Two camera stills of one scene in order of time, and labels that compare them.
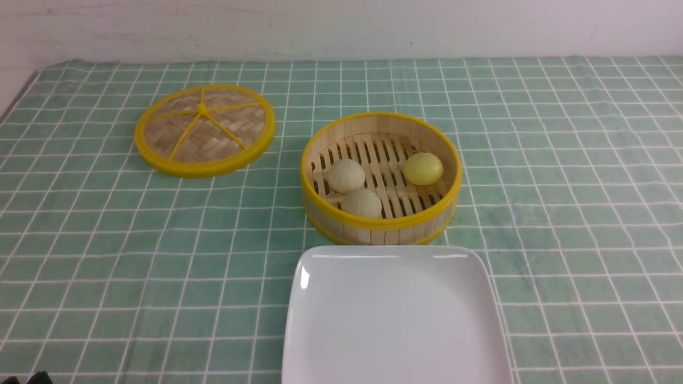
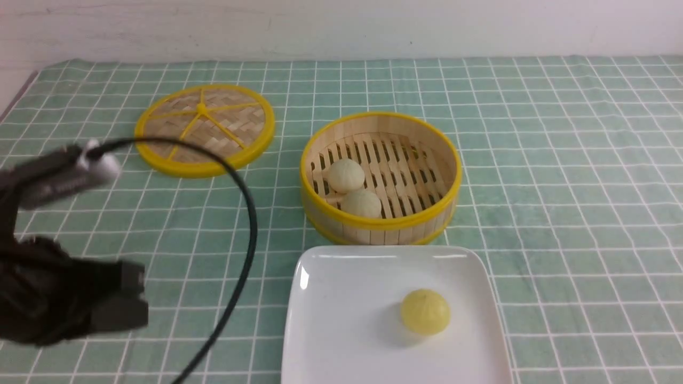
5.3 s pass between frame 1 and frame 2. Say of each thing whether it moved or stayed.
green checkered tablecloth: stayed
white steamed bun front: stayed
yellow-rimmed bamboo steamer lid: stayed
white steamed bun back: stayed
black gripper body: moved
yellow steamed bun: moved
